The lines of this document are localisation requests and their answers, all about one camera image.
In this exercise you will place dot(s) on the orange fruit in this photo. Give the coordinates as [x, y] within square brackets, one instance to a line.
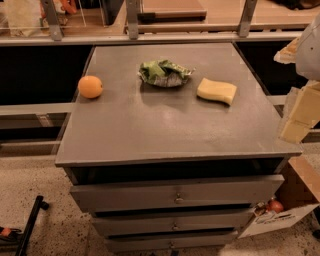
[90, 87]

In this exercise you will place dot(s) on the top grey drawer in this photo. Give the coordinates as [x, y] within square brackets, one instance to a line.
[175, 193]

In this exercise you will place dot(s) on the grey drawer cabinet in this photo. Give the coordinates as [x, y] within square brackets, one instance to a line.
[136, 132]

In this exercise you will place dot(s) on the yellow sponge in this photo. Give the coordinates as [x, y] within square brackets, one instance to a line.
[216, 91]

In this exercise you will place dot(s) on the grey drawer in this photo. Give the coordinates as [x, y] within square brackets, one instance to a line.
[171, 222]
[172, 241]
[175, 193]

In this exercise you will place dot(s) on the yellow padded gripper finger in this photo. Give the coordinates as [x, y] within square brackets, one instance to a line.
[301, 112]

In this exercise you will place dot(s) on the middle grey drawer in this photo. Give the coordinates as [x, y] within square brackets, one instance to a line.
[171, 222]

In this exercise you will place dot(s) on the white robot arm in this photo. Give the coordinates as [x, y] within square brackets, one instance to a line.
[304, 52]

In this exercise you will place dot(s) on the metal railing frame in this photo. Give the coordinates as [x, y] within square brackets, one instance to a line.
[156, 21]

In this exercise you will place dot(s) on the cardboard box on floor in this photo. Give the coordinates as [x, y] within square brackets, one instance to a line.
[299, 195]

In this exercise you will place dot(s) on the black orange tool on floor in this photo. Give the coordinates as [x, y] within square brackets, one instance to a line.
[9, 236]

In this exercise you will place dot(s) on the bottom grey drawer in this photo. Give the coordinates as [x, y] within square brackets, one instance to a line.
[172, 241]

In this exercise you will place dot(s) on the red object in box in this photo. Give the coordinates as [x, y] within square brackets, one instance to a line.
[275, 205]

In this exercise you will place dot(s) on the black bar on floor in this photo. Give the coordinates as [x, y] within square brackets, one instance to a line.
[38, 205]

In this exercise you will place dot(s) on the crumpled green chip bag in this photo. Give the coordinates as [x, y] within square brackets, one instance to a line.
[164, 73]

